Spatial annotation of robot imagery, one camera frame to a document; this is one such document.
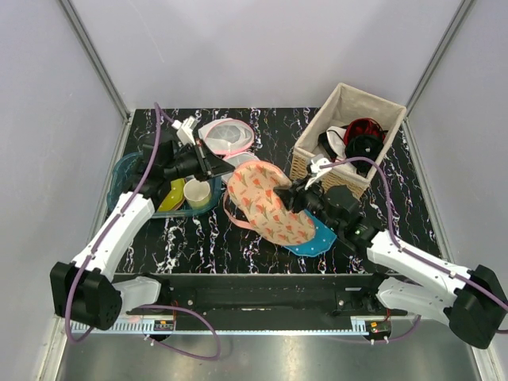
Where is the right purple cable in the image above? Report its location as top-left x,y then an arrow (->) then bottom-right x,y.
321,156 -> 508,344

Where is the left aluminium frame post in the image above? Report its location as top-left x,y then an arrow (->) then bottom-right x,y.
57,0 -> 130,121

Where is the right aluminium frame post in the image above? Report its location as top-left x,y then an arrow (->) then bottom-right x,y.
406,0 -> 476,115

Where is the white round mesh bra bag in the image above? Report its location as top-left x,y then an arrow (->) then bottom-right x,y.
198,118 -> 260,168

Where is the wicker basket with liner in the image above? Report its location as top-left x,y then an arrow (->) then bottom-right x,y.
290,83 -> 406,199

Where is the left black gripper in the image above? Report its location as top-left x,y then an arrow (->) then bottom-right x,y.
165,139 -> 237,183

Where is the red and black bra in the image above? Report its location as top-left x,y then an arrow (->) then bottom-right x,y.
343,117 -> 387,161

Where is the aluminium frame post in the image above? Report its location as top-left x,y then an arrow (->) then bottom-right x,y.
57,0 -> 130,121
406,0 -> 476,115

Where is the teal plastic bin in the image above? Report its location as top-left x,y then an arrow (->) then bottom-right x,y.
106,152 -> 222,219

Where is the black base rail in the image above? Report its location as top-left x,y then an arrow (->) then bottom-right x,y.
133,274 -> 406,333

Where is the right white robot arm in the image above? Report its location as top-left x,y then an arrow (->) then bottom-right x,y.
275,179 -> 507,349

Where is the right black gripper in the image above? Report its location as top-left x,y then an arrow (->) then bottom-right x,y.
272,173 -> 341,233

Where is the floral mesh laundry bag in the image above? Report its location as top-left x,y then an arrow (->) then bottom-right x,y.
222,160 -> 316,246

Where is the cream cup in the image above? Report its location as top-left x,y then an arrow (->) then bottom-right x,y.
183,179 -> 211,210

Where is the purple cable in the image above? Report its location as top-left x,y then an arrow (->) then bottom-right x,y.
65,102 -> 222,361
321,156 -> 508,344

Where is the blue polka dot plate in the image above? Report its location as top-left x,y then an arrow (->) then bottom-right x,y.
284,211 -> 337,257

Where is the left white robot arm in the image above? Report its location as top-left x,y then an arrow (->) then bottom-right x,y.
50,133 -> 234,330

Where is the yellow polka dot plate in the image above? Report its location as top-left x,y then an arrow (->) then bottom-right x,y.
157,179 -> 186,213

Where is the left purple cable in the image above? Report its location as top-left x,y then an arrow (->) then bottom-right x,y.
65,102 -> 222,361

